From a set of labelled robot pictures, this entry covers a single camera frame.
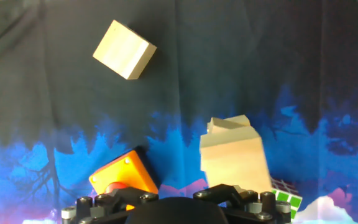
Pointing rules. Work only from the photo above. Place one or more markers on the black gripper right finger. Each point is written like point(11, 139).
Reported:
point(228, 194)

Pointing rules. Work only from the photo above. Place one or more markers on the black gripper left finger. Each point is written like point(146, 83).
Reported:
point(129, 196)

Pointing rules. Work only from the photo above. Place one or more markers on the orange square base block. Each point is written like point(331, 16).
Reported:
point(123, 174)

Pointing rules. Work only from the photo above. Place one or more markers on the Rubik's cube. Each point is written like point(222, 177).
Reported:
point(286, 196)

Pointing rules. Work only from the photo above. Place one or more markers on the blue mountain print cloth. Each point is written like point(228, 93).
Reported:
point(179, 77)

